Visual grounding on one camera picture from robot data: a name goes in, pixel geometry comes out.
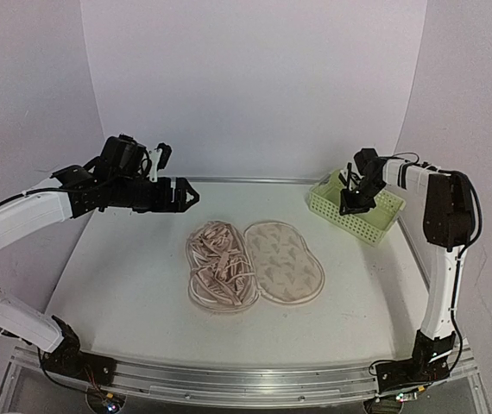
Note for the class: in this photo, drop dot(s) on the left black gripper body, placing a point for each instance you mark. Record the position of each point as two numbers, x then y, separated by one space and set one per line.
125 194

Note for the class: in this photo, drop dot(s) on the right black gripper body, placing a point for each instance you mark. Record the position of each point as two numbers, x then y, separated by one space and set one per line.
362 199

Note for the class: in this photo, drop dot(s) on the floral mesh laundry bag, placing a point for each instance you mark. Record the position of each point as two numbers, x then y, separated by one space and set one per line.
286 271

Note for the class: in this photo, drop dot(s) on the pink bra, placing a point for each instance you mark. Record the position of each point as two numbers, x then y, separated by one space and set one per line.
222 277

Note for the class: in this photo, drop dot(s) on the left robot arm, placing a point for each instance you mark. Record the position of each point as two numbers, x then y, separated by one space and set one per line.
68 194

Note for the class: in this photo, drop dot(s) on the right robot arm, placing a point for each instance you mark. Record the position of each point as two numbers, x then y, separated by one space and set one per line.
452 221

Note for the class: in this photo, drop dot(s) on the back edge aluminium strip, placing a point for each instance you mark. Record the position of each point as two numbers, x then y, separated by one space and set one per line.
247 180

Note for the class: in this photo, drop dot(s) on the pale green perforated basket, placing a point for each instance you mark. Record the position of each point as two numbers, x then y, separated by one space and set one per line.
370 226

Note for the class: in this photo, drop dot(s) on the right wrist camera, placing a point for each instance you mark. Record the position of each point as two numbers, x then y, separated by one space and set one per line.
349 177

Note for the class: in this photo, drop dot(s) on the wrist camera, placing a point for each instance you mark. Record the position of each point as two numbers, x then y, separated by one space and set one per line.
349 177
159 157

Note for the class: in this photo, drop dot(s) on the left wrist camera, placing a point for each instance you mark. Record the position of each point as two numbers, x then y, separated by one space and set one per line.
159 157

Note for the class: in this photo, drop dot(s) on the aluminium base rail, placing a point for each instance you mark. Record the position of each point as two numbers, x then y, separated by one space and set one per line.
126 385

